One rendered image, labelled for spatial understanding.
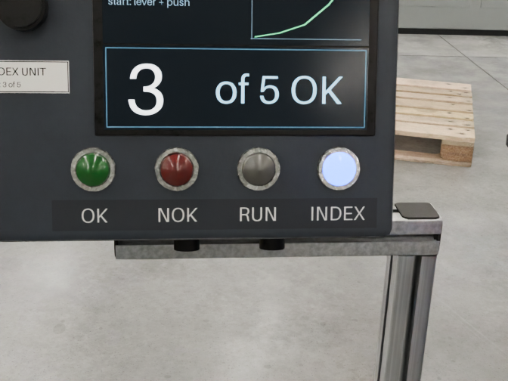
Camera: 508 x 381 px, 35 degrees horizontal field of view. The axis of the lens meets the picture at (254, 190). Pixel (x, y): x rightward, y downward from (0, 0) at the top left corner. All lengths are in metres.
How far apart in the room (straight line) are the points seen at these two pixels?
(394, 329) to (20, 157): 0.31
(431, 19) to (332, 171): 6.33
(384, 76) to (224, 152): 0.11
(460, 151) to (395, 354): 3.21
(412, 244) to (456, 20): 6.29
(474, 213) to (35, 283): 1.72
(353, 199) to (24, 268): 2.35
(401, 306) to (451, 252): 2.38
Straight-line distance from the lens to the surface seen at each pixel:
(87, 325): 2.47
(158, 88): 0.49
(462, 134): 3.84
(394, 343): 0.64
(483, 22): 6.94
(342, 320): 2.51
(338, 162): 0.50
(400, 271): 0.61
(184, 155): 0.49
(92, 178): 0.49
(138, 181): 0.50
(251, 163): 0.49
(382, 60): 0.51
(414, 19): 6.78
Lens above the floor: 1.29
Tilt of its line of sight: 22 degrees down
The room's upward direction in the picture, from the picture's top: 2 degrees clockwise
